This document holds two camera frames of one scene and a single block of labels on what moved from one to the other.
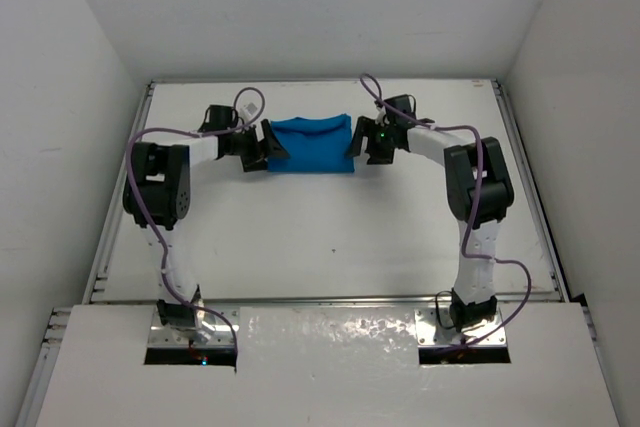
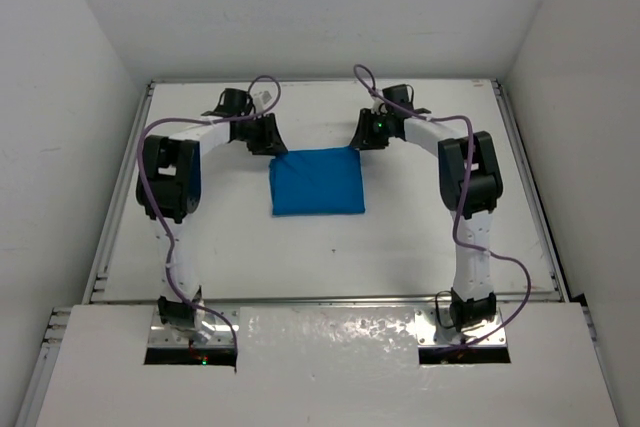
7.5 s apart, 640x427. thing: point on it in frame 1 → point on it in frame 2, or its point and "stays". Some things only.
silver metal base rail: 439,322 stays
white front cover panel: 330,366 stays
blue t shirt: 317,144 → 318,181
